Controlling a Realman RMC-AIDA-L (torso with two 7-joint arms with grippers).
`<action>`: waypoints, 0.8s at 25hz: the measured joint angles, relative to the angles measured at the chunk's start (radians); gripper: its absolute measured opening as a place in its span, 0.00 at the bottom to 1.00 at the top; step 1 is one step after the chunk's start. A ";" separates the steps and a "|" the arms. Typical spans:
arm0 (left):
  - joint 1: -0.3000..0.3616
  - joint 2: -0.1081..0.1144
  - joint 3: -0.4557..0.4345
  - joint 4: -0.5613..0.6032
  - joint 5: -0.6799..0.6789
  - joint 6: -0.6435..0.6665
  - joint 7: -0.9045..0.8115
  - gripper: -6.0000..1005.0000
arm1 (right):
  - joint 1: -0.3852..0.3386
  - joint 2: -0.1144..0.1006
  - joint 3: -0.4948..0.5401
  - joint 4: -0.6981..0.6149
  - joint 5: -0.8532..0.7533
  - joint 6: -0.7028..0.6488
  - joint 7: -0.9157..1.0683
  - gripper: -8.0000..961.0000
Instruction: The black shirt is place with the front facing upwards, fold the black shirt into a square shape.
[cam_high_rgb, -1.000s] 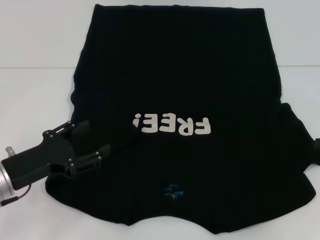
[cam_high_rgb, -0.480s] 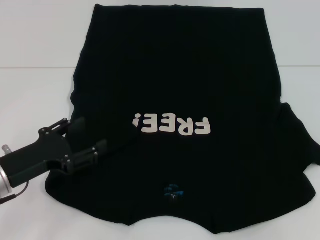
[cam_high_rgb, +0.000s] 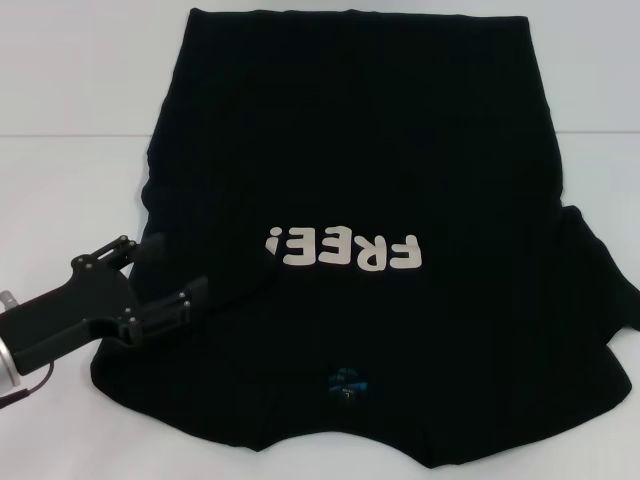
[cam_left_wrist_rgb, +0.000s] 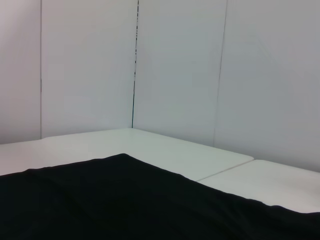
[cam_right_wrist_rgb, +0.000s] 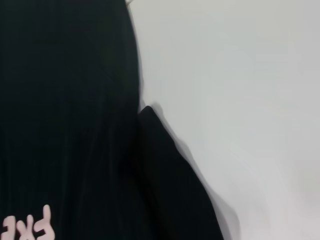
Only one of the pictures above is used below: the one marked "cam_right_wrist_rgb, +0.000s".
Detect black shirt with FREE print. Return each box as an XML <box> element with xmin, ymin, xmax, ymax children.
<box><xmin>0</xmin><ymin>0</ymin><xmax>242</xmax><ymax>240</ymax></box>

